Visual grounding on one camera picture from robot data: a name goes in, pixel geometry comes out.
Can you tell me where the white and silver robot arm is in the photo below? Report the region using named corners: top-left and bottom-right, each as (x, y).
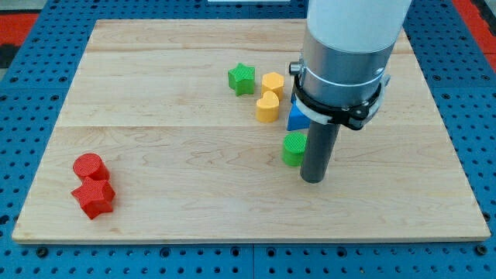
top-left (301, 0), bottom-right (411, 107)

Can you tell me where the yellow heart block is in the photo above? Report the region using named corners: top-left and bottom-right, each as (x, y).
top-left (255, 91), bottom-right (280, 123)

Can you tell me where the green cylinder block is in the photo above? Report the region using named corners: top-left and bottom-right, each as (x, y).
top-left (281, 132), bottom-right (307, 167)

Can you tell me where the blue triangle block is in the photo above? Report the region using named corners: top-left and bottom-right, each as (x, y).
top-left (287, 104), bottom-right (311, 131)

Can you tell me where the green star block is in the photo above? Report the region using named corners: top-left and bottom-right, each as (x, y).
top-left (228, 63), bottom-right (255, 96)

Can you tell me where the yellow hexagon block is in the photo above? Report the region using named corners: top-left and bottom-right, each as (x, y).
top-left (261, 72), bottom-right (284, 101)

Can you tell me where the light wooden board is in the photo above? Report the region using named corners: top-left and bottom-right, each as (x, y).
top-left (12, 19), bottom-right (491, 244)

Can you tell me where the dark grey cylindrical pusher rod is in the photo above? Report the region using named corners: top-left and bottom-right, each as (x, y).
top-left (300, 122), bottom-right (340, 184)

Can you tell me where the red cylinder block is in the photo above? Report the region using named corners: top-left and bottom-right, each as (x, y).
top-left (73, 153), bottom-right (110, 181)

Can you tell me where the red star block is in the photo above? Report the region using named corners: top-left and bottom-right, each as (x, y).
top-left (71, 177), bottom-right (115, 219)

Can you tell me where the black and white clamp ring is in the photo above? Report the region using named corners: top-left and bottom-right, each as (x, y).
top-left (291, 72), bottom-right (391, 131)

